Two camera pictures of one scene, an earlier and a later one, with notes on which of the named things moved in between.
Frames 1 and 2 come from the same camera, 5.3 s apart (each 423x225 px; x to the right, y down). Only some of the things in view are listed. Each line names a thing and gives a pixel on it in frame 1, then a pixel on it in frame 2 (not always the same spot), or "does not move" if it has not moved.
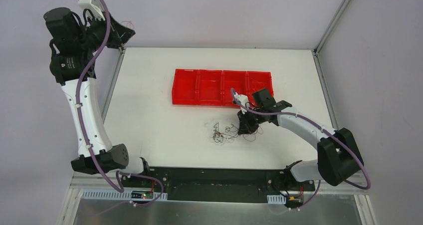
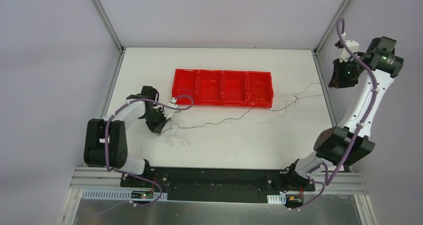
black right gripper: [247, 122] to [341, 77]
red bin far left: [185, 87] does not move
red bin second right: [235, 79] does not move
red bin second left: [210, 88] does not move
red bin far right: [257, 81] does not move
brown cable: [218, 136] to [245, 111]
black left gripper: [116, 32] to [158, 118]
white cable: [228, 139] to [172, 136]
